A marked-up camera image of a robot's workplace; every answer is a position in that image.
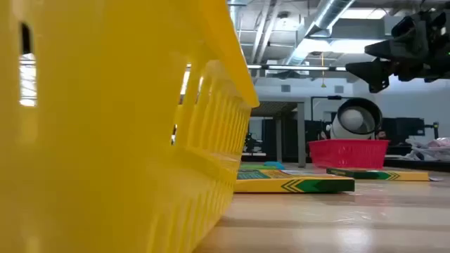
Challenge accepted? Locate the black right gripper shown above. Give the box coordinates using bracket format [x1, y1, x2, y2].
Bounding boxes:
[345, 7, 450, 94]

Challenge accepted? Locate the yellow slotted plastic basket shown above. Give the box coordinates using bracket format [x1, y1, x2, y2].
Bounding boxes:
[0, 0, 260, 253]

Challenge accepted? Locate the white cylindrical spot lamp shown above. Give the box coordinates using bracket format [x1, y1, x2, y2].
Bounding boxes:
[329, 97, 383, 141]

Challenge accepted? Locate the ceiling light bar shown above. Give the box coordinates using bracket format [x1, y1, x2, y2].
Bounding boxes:
[247, 64, 347, 72]

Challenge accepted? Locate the yellow green crayon box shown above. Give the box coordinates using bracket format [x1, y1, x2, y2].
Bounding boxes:
[234, 169, 356, 194]
[326, 167, 430, 182]

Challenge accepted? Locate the silver ventilation duct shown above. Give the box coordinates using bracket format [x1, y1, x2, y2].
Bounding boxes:
[286, 0, 356, 66]

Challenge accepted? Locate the white cable bundle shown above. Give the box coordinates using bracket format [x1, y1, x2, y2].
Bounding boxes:
[405, 137, 450, 162]

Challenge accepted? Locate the black aluminium table frame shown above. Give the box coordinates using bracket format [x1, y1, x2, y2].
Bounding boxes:
[242, 153, 450, 173]

